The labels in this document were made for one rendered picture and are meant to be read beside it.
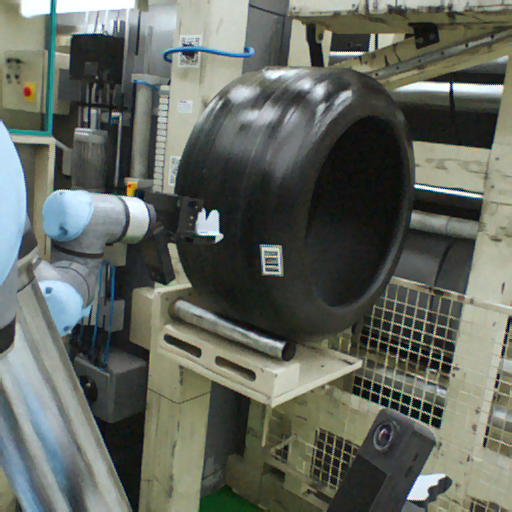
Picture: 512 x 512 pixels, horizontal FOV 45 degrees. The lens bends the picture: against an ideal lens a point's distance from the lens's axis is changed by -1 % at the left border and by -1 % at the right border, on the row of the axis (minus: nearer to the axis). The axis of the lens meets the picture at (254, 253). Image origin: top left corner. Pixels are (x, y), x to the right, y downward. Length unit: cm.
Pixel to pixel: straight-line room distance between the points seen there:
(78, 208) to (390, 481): 61
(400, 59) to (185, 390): 102
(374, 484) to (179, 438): 128
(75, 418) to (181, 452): 128
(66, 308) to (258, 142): 51
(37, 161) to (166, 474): 91
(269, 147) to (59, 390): 75
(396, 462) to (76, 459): 23
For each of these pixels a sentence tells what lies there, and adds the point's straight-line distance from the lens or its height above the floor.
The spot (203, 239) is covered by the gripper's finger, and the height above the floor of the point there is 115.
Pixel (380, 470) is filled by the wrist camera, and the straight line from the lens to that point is 47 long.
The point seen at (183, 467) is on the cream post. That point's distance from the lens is 179.
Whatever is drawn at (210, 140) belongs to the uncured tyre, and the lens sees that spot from 122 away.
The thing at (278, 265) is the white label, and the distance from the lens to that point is 113.
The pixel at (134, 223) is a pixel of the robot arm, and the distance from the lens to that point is 97.
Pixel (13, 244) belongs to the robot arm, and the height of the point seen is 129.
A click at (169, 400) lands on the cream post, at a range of 169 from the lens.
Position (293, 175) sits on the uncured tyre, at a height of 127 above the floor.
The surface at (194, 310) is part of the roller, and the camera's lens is 145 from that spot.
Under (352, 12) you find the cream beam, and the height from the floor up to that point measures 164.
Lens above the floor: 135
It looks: 12 degrees down
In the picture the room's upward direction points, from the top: 6 degrees clockwise
